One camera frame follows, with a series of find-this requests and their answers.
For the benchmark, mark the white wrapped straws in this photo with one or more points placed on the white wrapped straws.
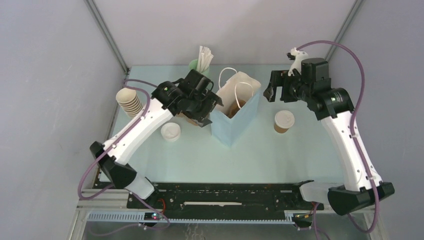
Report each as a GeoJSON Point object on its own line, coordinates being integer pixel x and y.
{"type": "Point", "coordinates": [204, 59]}

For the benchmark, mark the green cup holder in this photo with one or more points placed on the green cup holder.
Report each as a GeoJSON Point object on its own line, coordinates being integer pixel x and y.
{"type": "Point", "coordinates": [193, 66]}

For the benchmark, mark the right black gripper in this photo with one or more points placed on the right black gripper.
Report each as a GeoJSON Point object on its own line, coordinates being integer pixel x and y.
{"type": "Point", "coordinates": [280, 78]}

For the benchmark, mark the white plastic cup lid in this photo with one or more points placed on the white plastic cup lid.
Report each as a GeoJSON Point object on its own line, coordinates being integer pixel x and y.
{"type": "Point", "coordinates": [284, 117]}

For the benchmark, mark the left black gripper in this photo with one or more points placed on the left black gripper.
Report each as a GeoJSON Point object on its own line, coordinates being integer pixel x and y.
{"type": "Point", "coordinates": [211, 100]}

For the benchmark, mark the stack of brown paper cups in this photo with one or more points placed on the stack of brown paper cups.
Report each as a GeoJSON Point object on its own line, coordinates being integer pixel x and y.
{"type": "Point", "coordinates": [129, 101]}

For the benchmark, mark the brown paper coffee cup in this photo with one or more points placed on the brown paper coffee cup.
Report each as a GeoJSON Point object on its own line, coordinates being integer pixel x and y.
{"type": "Point", "coordinates": [281, 129]}

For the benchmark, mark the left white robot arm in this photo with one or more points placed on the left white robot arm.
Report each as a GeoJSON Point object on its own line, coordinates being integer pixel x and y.
{"type": "Point", "coordinates": [113, 155]}

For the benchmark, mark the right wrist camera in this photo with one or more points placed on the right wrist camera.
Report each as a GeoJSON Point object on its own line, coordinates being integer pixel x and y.
{"type": "Point", "coordinates": [297, 56]}

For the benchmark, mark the stack of white lids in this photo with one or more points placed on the stack of white lids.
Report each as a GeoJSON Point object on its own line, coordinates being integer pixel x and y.
{"type": "Point", "coordinates": [170, 131]}

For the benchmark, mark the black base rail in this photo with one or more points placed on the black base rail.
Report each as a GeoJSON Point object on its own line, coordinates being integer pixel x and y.
{"type": "Point", "coordinates": [228, 201]}

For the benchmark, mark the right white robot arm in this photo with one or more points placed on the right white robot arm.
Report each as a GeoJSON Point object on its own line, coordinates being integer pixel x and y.
{"type": "Point", "coordinates": [333, 108]}

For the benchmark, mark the light blue paper bag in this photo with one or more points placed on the light blue paper bag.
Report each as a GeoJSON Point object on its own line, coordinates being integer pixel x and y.
{"type": "Point", "coordinates": [234, 85]}

